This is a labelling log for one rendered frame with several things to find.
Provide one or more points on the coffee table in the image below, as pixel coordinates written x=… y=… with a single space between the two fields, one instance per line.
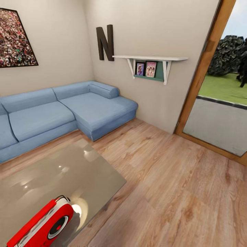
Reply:
x=77 y=171

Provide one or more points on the radio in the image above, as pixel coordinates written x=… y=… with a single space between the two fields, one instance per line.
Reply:
x=45 y=226

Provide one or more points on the decorative sign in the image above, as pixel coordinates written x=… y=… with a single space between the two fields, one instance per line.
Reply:
x=102 y=43

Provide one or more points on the shelf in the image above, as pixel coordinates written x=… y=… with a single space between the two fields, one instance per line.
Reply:
x=163 y=66

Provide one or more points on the sofa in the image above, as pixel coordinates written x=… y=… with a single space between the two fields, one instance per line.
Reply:
x=33 y=119

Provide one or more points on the picture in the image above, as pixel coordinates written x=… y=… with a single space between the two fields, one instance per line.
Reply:
x=15 y=48
x=150 y=68
x=140 y=68

